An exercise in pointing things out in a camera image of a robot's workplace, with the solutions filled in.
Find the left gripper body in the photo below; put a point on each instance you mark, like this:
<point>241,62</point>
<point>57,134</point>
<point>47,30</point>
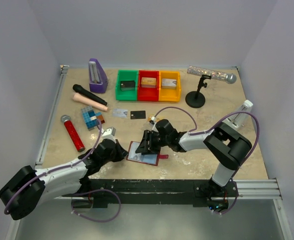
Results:
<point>111,158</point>

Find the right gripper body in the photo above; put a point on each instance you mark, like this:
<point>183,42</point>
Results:
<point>162,140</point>

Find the red leather card holder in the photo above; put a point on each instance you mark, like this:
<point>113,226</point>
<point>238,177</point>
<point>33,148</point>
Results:
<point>149,159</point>

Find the grey credit card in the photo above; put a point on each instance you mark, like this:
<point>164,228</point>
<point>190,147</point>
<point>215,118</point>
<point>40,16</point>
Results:
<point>137,114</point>

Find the blue credit card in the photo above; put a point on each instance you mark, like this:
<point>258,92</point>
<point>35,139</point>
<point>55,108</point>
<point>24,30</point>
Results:
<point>120,113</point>

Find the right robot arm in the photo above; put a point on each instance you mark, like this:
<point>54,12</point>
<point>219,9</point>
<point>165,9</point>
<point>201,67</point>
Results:
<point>228,146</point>

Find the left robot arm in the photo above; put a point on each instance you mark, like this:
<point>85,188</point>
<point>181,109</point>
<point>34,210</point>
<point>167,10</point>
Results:
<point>29,187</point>

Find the silver card stack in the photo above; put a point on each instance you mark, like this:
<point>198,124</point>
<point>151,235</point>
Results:
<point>168,83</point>

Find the gold card stack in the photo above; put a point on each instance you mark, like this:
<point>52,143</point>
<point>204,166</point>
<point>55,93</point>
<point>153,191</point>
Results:
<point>148,82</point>

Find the black card stack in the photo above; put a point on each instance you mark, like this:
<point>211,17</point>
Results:
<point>127,85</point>

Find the blue toy brick block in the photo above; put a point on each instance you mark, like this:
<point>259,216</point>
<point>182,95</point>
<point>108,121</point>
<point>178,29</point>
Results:
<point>90,117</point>

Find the black microphone stand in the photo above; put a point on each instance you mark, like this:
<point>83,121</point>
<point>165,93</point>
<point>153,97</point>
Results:
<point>195,99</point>

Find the red glitter microphone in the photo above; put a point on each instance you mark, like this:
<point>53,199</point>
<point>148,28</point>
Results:
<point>66,120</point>

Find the yellow plastic bin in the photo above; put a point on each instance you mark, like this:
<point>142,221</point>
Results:
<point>170,95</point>

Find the red plastic bin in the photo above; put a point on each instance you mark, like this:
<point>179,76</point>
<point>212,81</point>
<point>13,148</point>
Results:
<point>148,94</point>

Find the pink microphone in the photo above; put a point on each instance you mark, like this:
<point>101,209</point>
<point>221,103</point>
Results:
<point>79,98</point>

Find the green plastic bin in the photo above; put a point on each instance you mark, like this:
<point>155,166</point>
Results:
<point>127,95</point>

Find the black microphone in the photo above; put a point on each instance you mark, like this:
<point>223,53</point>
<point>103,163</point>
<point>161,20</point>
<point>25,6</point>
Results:
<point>79,89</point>

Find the purple metronome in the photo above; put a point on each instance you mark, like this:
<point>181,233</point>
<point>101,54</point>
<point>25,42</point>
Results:
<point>98,80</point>

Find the white metronome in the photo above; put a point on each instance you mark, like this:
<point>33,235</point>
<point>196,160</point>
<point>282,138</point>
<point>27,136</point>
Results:
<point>236,121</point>

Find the silver glitter microphone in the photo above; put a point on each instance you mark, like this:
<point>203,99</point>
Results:
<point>229,78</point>

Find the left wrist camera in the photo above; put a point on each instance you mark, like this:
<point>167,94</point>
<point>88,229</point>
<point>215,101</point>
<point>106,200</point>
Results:
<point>109,134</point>

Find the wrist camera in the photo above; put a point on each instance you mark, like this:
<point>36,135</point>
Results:
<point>109,134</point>
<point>153,125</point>

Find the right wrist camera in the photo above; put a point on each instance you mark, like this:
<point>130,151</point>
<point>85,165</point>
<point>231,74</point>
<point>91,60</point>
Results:
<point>153,125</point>

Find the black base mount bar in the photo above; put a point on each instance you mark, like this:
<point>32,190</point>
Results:
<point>195,192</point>

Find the aluminium frame rail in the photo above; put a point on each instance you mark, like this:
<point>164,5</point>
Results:
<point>41,154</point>

